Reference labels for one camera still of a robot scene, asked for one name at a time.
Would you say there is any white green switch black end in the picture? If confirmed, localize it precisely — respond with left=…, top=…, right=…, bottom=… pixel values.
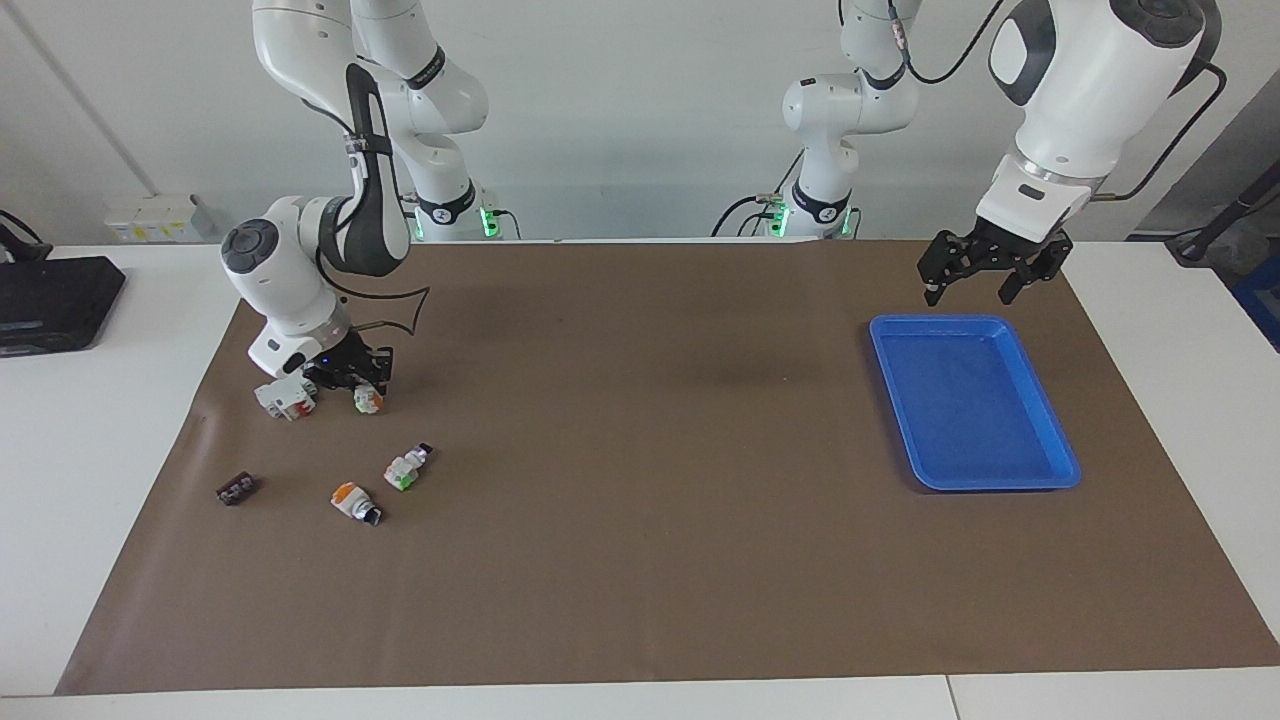
left=383, top=442, right=436, bottom=492

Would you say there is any white orange switch black end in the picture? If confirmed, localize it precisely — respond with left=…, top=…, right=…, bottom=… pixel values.
left=330, top=481, right=384, bottom=528

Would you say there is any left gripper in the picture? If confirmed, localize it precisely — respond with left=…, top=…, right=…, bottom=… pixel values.
left=917, top=221, right=1076, bottom=308

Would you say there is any black stand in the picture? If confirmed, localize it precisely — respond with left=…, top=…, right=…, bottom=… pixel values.
left=0, top=209, right=53, bottom=265
left=1168, top=158, right=1280, bottom=267

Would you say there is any flat black box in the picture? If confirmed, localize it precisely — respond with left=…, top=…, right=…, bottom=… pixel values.
left=0, top=256, right=128, bottom=358

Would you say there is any white wall socket box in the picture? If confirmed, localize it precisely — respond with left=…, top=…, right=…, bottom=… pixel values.
left=103, top=194, right=204, bottom=244

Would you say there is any black cable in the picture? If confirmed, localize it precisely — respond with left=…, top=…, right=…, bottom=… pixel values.
left=893, top=0, right=1007, bottom=87
left=325, top=268, right=432, bottom=339
left=1090, top=58, right=1230, bottom=203
left=711, top=193, right=783, bottom=239

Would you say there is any blue plastic tray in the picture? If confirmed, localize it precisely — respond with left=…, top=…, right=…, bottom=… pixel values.
left=867, top=313, right=1084, bottom=494

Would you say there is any white switch with red part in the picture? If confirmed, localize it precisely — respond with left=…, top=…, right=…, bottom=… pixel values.
left=253, top=374, right=318, bottom=423

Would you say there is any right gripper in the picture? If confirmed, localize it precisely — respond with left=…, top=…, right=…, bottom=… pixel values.
left=300, top=334, right=394, bottom=397

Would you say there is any blue crate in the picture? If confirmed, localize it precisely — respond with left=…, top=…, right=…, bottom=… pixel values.
left=1232, top=254, right=1280, bottom=353

